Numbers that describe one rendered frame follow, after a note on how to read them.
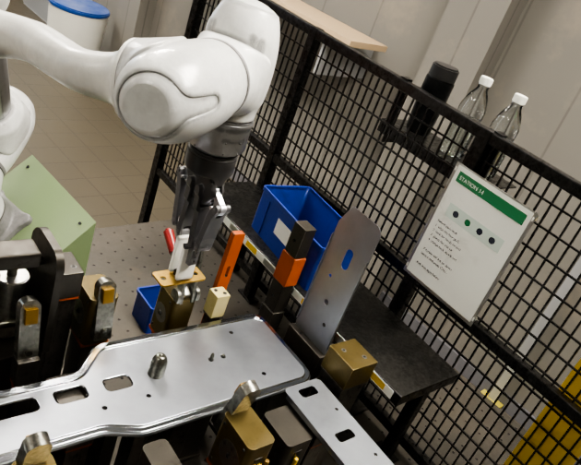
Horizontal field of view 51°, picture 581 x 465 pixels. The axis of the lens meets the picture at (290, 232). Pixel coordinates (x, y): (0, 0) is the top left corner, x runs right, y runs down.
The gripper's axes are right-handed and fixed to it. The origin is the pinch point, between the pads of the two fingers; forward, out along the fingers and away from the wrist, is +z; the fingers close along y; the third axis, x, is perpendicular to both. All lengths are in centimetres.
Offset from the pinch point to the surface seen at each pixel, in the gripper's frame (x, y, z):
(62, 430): -18.2, 4.9, 28.7
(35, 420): -21.3, 1.6, 28.6
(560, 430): 74, 45, 24
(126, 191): 114, -231, 134
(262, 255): 47, -31, 29
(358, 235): 42.3, -1.1, 1.5
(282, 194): 59, -43, 18
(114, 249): 32, -81, 61
